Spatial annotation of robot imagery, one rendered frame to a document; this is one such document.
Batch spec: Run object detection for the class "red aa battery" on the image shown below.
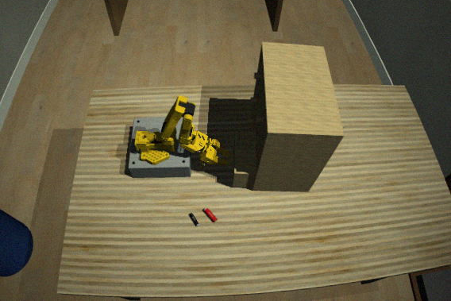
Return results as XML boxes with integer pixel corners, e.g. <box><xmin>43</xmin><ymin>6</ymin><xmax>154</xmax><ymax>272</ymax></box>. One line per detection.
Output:
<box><xmin>204</xmin><ymin>208</ymin><xmax>217</xmax><ymax>222</ymax></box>

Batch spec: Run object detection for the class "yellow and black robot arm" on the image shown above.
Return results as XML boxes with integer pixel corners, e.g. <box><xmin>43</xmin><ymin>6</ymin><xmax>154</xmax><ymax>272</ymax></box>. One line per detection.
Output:
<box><xmin>136</xmin><ymin>95</ymin><xmax>208</xmax><ymax>165</ymax></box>

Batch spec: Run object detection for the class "black aa battery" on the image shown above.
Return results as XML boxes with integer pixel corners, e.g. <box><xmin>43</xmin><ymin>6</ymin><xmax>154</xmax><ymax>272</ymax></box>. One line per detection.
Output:
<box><xmin>190</xmin><ymin>213</ymin><xmax>199</xmax><ymax>226</ymax></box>

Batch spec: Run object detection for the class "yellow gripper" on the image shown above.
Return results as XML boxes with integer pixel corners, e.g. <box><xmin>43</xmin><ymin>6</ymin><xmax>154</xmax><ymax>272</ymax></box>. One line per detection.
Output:
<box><xmin>200</xmin><ymin>138</ymin><xmax>231</xmax><ymax>168</ymax></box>

